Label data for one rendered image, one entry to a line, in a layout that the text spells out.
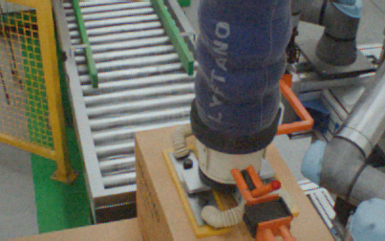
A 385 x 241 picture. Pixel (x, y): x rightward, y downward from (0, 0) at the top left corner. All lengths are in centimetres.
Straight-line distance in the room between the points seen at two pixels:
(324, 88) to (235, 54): 86
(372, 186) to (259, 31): 41
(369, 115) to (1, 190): 225
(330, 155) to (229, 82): 34
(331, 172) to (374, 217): 15
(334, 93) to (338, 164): 103
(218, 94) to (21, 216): 174
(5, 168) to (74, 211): 51
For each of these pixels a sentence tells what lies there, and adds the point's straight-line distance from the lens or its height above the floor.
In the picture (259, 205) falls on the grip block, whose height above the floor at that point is 109.
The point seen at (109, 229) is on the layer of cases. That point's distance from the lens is 200.
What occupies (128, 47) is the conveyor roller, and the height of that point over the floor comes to 53.
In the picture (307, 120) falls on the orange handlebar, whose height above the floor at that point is 108.
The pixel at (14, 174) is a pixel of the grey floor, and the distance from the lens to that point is 307.
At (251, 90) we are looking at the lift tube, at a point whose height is 134.
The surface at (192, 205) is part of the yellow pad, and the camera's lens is 149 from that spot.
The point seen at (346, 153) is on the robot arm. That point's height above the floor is 141.
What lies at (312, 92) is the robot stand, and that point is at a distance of 202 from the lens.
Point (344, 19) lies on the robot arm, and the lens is 193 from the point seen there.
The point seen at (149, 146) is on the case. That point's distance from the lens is 170.
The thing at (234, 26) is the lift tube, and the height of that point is 149.
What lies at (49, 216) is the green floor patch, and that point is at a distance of 282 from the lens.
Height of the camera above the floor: 205
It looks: 38 degrees down
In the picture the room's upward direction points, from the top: 3 degrees clockwise
